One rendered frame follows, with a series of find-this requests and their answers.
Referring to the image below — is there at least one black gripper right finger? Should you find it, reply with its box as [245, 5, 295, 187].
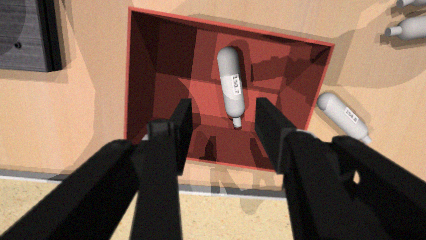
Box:
[255, 97, 426, 240]

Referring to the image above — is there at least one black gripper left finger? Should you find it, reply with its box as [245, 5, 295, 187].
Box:
[0, 98, 193, 240]

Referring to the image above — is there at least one red open box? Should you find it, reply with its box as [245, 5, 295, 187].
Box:
[124, 6, 335, 172]

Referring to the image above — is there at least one dark table edge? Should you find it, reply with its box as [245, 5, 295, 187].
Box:
[0, 169, 286, 201]

